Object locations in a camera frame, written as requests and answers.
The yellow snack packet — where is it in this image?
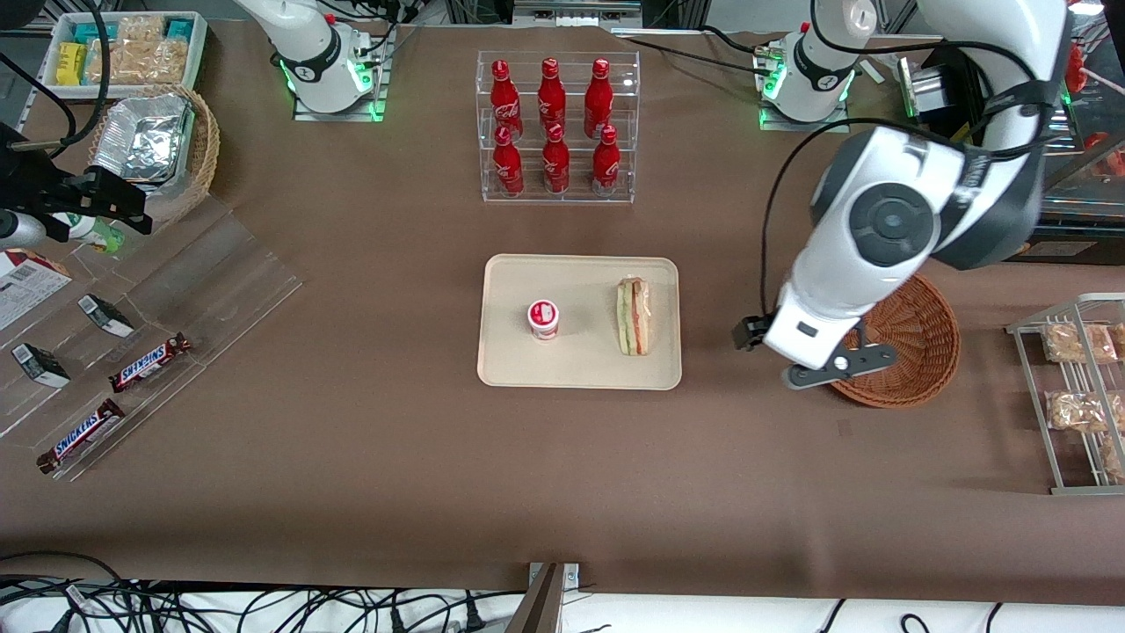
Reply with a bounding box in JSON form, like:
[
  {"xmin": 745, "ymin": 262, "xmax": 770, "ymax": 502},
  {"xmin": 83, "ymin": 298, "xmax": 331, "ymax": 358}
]
[{"xmin": 56, "ymin": 41, "xmax": 90, "ymax": 87}]

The clear acrylic bottle rack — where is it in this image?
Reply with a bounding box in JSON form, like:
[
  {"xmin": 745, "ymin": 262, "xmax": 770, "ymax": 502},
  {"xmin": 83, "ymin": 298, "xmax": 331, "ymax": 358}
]
[{"xmin": 477, "ymin": 50, "xmax": 640, "ymax": 205}]

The brown round wicker basket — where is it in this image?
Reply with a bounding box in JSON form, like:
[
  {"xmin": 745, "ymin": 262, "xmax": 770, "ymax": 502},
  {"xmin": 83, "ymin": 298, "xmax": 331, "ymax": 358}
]
[{"xmin": 826, "ymin": 274, "xmax": 962, "ymax": 409}]

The beige plastic serving tray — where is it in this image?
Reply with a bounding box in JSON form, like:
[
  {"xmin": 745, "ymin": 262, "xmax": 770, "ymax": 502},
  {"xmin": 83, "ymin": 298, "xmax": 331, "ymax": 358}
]
[{"xmin": 477, "ymin": 254, "xmax": 683, "ymax": 390}]

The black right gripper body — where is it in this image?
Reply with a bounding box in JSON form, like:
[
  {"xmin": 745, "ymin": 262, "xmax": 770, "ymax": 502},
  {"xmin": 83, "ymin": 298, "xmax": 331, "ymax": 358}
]
[{"xmin": 0, "ymin": 123, "xmax": 89, "ymax": 221}]

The brown Snickers bar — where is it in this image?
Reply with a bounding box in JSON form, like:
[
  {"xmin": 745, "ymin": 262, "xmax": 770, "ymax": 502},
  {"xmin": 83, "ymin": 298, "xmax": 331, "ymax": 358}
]
[
  {"xmin": 108, "ymin": 332, "xmax": 192, "ymax": 394},
  {"xmin": 37, "ymin": 398, "xmax": 126, "ymax": 476}
]

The light wicker basket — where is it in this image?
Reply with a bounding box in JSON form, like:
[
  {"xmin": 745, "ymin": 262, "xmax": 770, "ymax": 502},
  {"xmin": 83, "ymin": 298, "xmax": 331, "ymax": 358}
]
[{"xmin": 88, "ymin": 84, "xmax": 221, "ymax": 228}]

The plastic-wrapped triangle sandwich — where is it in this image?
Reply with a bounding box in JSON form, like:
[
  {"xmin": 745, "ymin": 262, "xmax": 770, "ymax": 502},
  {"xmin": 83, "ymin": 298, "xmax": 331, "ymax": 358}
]
[{"xmin": 616, "ymin": 276, "xmax": 652, "ymax": 357}]

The aluminium frame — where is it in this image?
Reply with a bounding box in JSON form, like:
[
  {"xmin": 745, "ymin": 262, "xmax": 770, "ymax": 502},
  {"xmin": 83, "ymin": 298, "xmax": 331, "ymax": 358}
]
[{"xmin": 444, "ymin": 0, "xmax": 708, "ymax": 27}]

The white red printed carton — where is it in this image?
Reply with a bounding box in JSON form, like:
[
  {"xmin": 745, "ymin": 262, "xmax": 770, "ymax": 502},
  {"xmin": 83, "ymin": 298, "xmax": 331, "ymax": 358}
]
[{"xmin": 0, "ymin": 249, "xmax": 74, "ymax": 332}]

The grey wire shelf rack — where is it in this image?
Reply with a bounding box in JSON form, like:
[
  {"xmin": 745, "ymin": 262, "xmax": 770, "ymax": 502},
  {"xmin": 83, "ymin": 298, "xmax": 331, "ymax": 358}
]
[{"xmin": 1006, "ymin": 293, "xmax": 1125, "ymax": 496}]

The black display case appliance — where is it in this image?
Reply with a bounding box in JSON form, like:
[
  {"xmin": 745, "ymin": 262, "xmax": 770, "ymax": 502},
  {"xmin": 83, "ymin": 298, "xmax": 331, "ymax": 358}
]
[{"xmin": 1011, "ymin": 0, "xmax": 1125, "ymax": 265}]

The clear acrylic candy stand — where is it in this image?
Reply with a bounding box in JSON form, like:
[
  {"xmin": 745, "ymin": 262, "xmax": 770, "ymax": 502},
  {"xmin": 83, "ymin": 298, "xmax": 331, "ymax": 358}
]
[{"xmin": 0, "ymin": 189, "xmax": 306, "ymax": 484}]

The small black white box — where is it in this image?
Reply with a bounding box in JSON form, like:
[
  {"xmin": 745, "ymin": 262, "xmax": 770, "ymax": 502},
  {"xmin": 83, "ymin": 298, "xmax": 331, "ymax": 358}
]
[
  {"xmin": 77, "ymin": 294, "xmax": 135, "ymax": 338},
  {"xmin": 11, "ymin": 343, "xmax": 71, "ymax": 389}
]

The green white drink bottle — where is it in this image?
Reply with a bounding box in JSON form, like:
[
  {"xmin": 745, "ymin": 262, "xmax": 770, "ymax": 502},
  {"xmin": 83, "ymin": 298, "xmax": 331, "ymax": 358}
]
[{"xmin": 51, "ymin": 214, "xmax": 127, "ymax": 256}]

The silver metal bracket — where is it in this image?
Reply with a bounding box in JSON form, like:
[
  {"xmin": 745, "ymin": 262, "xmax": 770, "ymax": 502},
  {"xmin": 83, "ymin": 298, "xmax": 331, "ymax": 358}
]
[{"xmin": 527, "ymin": 563, "xmax": 581, "ymax": 593}]

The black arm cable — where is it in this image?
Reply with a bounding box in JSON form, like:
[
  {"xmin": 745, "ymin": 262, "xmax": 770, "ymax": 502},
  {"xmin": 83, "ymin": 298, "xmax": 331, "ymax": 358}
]
[{"xmin": 756, "ymin": 114, "xmax": 1056, "ymax": 333}]

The aluminium foil tray stack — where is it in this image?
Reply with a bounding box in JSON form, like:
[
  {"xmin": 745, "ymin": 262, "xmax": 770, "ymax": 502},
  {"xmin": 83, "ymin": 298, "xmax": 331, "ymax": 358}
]
[{"xmin": 92, "ymin": 94, "xmax": 196, "ymax": 190}]

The red cola bottle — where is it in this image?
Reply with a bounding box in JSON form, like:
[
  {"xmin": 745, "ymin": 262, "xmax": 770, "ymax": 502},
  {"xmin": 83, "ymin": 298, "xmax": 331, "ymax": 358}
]
[
  {"xmin": 491, "ymin": 125, "xmax": 526, "ymax": 198},
  {"xmin": 489, "ymin": 59, "xmax": 525, "ymax": 142},
  {"xmin": 537, "ymin": 57, "xmax": 569, "ymax": 135},
  {"xmin": 584, "ymin": 58, "xmax": 615, "ymax": 138},
  {"xmin": 541, "ymin": 123, "xmax": 571, "ymax": 195},
  {"xmin": 592, "ymin": 125, "xmax": 621, "ymax": 196}
]

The white plastic bin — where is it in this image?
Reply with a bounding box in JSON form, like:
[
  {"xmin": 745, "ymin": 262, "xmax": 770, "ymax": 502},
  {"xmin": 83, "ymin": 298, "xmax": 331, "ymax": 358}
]
[{"xmin": 40, "ymin": 11, "xmax": 209, "ymax": 99}]

